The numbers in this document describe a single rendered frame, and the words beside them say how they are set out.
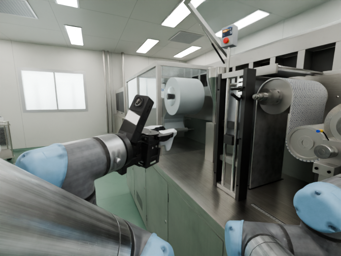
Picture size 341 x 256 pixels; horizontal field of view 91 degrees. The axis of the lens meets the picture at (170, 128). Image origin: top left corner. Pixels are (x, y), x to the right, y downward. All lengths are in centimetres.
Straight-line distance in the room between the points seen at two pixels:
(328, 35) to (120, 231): 110
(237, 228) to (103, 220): 29
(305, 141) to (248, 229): 43
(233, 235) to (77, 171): 31
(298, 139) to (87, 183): 68
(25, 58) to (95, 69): 165
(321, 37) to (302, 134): 54
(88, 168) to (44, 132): 561
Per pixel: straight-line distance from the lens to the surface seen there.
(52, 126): 583
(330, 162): 69
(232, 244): 41
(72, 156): 29
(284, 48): 121
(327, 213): 40
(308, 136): 74
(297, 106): 79
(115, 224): 20
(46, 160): 28
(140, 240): 24
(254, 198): 87
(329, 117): 71
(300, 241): 45
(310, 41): 115
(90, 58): 583
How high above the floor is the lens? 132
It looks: 9 degrees down
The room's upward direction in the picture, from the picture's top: straight up
